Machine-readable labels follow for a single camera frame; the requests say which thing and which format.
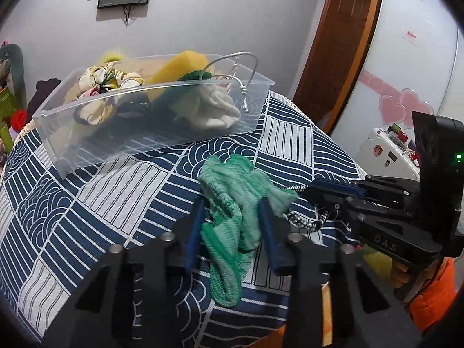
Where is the black white braided cord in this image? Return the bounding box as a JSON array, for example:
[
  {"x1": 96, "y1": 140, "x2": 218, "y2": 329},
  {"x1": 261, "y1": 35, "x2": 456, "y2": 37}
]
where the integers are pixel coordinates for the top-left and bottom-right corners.
[{"x1": 282, "y1": 183, "x2": 331, "y2": 233}]

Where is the green mesh cloth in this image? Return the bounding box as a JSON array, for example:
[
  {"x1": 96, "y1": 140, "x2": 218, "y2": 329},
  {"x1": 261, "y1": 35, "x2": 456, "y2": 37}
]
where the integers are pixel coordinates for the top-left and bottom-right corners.
[{"x1": 198, "y1": 154, "x2": 298, "y2": 308}]

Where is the clear plastic storage bin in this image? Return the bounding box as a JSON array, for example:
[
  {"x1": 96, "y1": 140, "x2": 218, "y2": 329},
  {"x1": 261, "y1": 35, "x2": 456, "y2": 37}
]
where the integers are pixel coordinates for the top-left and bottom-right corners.
[{"x1": 33, "y1": 54, "x2": 273, "y2": 176}]

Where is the white cloth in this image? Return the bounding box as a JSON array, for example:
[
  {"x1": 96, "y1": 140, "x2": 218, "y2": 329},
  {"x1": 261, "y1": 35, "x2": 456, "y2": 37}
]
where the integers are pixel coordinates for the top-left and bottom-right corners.
[{"x1": 168, "y1": 84, "x2": 241, "y2": 131}]

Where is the yellow sponge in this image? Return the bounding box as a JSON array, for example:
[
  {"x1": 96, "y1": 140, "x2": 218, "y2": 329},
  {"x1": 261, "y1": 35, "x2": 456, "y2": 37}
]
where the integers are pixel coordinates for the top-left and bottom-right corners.
[{"x1": 144, "y1": 50, "x2": 212, "y2": 85}]

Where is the floral fabric scrunchie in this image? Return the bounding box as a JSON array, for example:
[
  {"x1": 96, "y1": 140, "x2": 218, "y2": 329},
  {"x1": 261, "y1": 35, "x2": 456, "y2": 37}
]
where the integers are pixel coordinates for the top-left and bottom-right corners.
[{"x1": 73, "y1": 62, "x2": 144, "y2": 126}]

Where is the black patterned headband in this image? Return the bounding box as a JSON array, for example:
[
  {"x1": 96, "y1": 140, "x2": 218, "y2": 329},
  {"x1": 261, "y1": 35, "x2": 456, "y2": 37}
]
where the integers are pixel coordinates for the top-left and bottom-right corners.
[{"x1": 116, "y1": 93, "x2": 151, "y2": 119}]

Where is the orange sleeve forearm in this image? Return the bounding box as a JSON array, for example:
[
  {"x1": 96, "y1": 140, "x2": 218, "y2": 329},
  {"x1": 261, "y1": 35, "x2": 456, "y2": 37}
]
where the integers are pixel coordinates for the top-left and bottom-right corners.
[{"x1": 407, "y1": 258, "x2": 456, "y2": 332}]

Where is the right hand holding handle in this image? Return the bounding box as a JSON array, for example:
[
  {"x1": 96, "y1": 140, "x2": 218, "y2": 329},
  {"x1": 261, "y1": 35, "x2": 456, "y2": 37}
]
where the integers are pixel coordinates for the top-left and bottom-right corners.
[{"x1": 390, "y1": 259, "x2": 418, "y2": 289}]

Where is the white sticker-covered suitcase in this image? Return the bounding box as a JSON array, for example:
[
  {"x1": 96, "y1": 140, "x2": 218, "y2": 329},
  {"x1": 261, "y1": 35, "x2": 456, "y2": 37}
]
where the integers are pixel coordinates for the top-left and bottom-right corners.
[{"x1": 355, "y1": 126, "x2": 420, "y2": 181}]

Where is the blue white patterned bedspread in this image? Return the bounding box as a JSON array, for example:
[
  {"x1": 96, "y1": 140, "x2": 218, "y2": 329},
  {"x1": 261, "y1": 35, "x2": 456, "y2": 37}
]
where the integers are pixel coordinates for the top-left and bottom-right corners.
[{"x1": 1, "y1": 92, "x2": 366, "y2": 347}]

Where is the brown wooden door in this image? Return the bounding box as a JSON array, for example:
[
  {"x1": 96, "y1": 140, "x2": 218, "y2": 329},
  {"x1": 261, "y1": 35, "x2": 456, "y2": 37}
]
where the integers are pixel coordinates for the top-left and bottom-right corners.
[{"x1": 293, "y1": 0, "x2": 381, "y2": 134}]

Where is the white wardrobe sliding door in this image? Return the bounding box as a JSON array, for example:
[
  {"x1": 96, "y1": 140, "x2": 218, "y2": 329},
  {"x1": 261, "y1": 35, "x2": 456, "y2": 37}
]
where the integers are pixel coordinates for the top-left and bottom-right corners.
[{"x1": 331, "y1": 0, "x2": 463, "y2": 156}]

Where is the red plush item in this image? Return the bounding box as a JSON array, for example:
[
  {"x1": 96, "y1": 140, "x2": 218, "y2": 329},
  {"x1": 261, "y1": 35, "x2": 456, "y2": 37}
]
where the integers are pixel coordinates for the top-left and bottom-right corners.
[{"x1": 10, "y1": 109, "x2": 30, "y2": 133}]

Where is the dark purple garment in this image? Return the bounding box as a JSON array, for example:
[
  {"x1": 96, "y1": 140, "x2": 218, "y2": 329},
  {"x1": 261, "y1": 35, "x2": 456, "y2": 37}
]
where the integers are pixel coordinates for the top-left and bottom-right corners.
[{"x1": 26, "y1": 78, "x2": 61, "y2": 123}]

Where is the grey green plush dinosaur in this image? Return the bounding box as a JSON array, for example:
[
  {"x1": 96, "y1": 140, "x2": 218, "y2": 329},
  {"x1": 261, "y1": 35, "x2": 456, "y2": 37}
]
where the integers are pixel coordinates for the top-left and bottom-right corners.
[{"x1": 0, "y1": 43, "x2": 25, "y2": 98}]

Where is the silver metal wire handle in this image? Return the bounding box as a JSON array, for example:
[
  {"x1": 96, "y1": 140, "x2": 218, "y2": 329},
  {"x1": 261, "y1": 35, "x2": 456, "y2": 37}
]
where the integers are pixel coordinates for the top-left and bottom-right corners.
[{"x1": 199, "y1": 51, "x2": 259, "y2": 112}]

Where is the yellow foam ring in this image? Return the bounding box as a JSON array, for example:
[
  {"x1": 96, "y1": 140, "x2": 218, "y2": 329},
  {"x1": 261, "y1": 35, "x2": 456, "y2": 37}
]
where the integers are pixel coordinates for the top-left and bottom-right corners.
[{"x1": 99, "y1": 51, "x2": 126, "y2": 65}]

